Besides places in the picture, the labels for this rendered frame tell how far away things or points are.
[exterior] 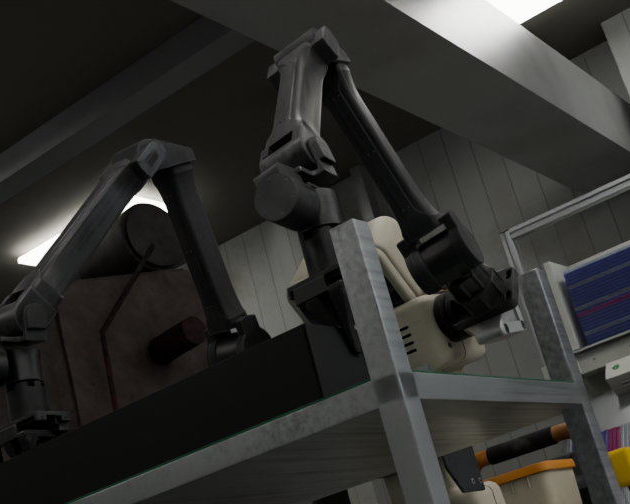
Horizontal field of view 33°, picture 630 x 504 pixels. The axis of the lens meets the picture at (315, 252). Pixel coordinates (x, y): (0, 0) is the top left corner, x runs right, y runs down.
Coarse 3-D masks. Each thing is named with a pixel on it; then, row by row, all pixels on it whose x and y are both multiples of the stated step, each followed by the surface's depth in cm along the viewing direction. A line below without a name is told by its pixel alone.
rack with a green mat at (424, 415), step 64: (384, 320) 98; (384, 384) 96; (448, 384) 103; (512, 384) 115; (576, 384) 130; (256, 448) 104; (320, 448) 109; (384, 448) 121; (448, 448) 136; (576, 448) 128
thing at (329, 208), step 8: (312, 184) 127; (320, 192) 127; (328, 192) 128; (328, 200) 127; (336, 200) 129; (328, 208) 127; (336, 208) 128; (320, 216) 126; (328, 216) 126; (336, 216) 127; (320, 224) 126; (328, 224) 126; (336, 224) 127; (304, 232) 127; (312, 232) 127
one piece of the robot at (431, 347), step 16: (416, 304) 177; (432, 304) 177; (448, 304) 175; (400, 320) 179; (416, 320) 177; (432, 320) 176; (448, 320) 175; (416, 336) 177; (432, 336) 176; (448, 336) 176; (464, 336) 176; (416, 352) 177; (432, 352) 176; (448, 352) 175; (464, 352) 180; (480, 352) 185; (432, 368) 176; (448, 368) 183; (384, 480) 181; (448, 480) 175; (400, 496) 179; (464, 496) 169; (480, 496) 170; (496, 496) 174
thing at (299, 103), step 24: (312, 48) 159; (336, 48) 162; (288, 72) 153; (312, 72) 154; (288, 96) 145; (312, 96) 147; (288, 120) 137; (312, 120) 141; (288, 144) 130; (264, 168) 131; (312, 168) 129
